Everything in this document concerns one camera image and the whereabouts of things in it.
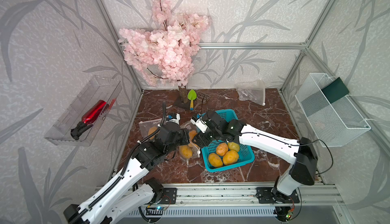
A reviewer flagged large brown potato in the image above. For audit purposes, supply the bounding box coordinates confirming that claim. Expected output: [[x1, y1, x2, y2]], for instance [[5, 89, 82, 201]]
[[148, 126, 159, 140]]

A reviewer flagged orange potato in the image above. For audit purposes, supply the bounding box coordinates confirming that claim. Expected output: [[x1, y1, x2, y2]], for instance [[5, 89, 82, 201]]
[[215, 143, 229, 157], [179, 145, 193, 159]]

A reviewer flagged clear zipper bag with dots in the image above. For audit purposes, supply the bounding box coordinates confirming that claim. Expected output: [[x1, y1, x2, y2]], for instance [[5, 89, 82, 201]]
[[139, 118, 161, 140]]

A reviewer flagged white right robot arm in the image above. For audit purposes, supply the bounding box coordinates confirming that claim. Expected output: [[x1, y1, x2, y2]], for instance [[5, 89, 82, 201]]
[[191, 110, 319, 199]]

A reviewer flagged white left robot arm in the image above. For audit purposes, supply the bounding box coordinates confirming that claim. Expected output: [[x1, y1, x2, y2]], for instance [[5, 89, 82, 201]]
[[64, 121, 190, 224]]

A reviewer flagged green-yellow potato right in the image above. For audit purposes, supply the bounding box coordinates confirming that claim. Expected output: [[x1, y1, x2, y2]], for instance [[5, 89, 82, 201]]
[[227, 142, 240, 153]]

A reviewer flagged tan toy rake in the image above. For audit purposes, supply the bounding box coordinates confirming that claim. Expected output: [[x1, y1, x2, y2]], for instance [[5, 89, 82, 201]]
[[194, 92, 211, 108]]

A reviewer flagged green toy shovel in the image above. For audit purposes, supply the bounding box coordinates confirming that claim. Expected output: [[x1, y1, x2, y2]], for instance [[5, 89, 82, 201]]
[[187, 90, 197, 111]]

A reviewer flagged teal plastic basket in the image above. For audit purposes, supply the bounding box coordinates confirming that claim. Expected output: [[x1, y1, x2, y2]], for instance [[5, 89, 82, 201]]
[[200, 109, 256, 173]]

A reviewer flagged pink cherry blossom tree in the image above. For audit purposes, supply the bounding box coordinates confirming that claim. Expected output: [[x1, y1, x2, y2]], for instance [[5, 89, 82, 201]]
[[119, 0, 212, 88]]

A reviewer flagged dark green card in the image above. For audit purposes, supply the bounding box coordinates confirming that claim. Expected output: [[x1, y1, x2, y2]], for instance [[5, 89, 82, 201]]
[[322, 77, 350, 104]]

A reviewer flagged clear acrylic wall shelf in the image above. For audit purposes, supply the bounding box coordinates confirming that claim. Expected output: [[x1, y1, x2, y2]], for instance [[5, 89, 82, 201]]
[[44, 75, 122, 147]]

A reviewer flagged white wire wall basket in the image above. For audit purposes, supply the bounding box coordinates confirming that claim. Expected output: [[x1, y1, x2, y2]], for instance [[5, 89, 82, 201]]
[[295, 73, 371, 147]]

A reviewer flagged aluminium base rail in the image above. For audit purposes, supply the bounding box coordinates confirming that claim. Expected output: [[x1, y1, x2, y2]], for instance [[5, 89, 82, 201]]
[[97, 181, 345, 219]]

